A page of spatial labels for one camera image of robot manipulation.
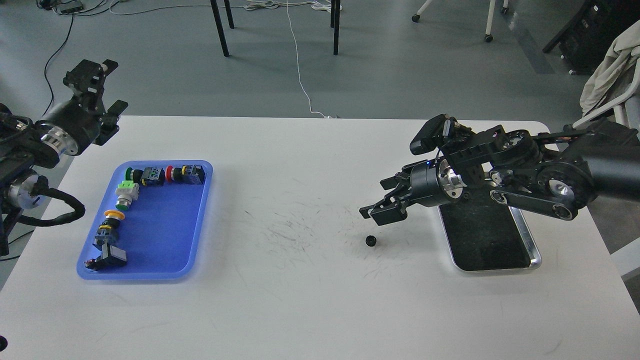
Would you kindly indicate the black cabinet at right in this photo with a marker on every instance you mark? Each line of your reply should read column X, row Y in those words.
column 585, row 39

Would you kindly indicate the blue plastic tray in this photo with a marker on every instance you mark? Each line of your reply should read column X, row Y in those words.
column 160, row 232

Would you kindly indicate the black power strip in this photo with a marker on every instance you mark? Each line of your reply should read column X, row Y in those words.
column 68, row 7

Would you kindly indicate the black table leg left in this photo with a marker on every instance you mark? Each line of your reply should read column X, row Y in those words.
column 219, row 24

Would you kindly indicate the green push button switch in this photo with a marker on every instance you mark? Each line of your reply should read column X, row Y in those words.
column 150, row 176

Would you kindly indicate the red emergency stop button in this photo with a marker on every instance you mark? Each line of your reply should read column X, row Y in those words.
column 192, row 174

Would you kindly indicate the silver metal tray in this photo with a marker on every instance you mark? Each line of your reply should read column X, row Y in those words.
column 486, row 236

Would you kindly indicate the white green push button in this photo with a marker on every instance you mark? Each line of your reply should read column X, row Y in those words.
column 127, row 192

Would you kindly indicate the white rolling chair legs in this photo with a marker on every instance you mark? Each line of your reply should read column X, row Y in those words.
column 488, row 36

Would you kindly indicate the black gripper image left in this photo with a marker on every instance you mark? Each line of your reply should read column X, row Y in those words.
column 70, row 127

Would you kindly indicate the black table leg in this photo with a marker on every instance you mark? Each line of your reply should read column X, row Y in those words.
column 219, row 24
column 335, row 10

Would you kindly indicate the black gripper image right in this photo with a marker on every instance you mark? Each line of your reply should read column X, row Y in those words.
column 430, row 184

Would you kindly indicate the beige cloth on chair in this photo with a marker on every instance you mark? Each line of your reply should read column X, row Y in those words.
column 620, row 57

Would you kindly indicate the yellow push button switch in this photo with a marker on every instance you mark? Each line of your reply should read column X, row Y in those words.
column 107, row 231

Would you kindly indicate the black white switch module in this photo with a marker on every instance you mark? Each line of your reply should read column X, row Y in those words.
column 111, row 256

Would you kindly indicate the white chair frame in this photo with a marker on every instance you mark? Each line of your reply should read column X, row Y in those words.
column 617, row 105

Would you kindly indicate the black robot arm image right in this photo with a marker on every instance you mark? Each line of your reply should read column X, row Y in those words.
column 552, row 174

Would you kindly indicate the black table leg right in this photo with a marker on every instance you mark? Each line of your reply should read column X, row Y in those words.
column 335, row 10

